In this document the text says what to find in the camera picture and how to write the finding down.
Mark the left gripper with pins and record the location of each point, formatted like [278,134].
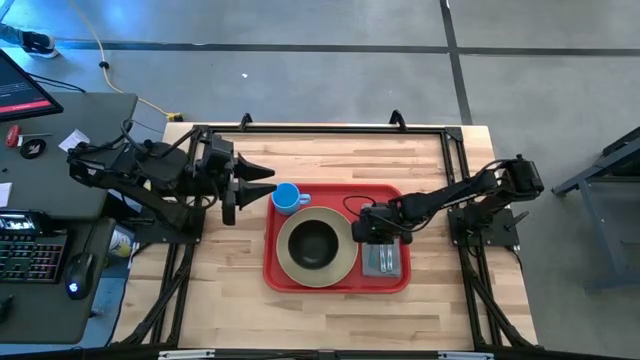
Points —
[215,175]

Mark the grey metal stand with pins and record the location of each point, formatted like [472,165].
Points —
[615,284]

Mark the white yellow container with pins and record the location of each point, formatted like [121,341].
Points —
[120,243]

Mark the white paper note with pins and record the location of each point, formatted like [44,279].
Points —
[72,140]

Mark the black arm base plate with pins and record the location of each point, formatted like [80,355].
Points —
[150,235]
[500,237]

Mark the red plastic tray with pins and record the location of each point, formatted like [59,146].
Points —
[357,285]

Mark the grey napkin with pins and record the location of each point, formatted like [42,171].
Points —
[367,272]

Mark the grey desk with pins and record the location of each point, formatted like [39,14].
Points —
[95,115]

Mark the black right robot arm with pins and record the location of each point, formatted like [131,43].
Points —
[450,195]

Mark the monitor with red bar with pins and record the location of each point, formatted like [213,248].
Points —
[15,95]

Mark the small lit display device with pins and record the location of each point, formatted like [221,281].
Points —
[20,222]

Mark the black bowl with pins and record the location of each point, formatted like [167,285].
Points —
[313,245]

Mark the black computer mouse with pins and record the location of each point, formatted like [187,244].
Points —
[79,272]

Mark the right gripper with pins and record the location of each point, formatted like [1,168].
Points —
[382,225]

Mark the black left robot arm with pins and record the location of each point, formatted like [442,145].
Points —
[150,170]

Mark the silver bracket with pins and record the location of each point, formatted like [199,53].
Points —
[185,354]
[465,355]

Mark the black round disc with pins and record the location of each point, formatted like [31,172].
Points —
[33,148]

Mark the backlit keyboard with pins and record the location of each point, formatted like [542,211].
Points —
[30,257]

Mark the dark lower desk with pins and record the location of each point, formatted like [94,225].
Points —
[45,320]

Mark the blue mug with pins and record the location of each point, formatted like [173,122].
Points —
[285,197]

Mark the tan round plate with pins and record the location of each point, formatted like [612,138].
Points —
[317,278]

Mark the black metal table frame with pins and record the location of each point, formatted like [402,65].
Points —
[425,131]

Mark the person's leg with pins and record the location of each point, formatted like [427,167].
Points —
[9,34]

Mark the white paper sheet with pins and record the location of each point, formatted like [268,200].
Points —
[4,195]

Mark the person's foot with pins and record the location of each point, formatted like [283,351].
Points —
[39,44]

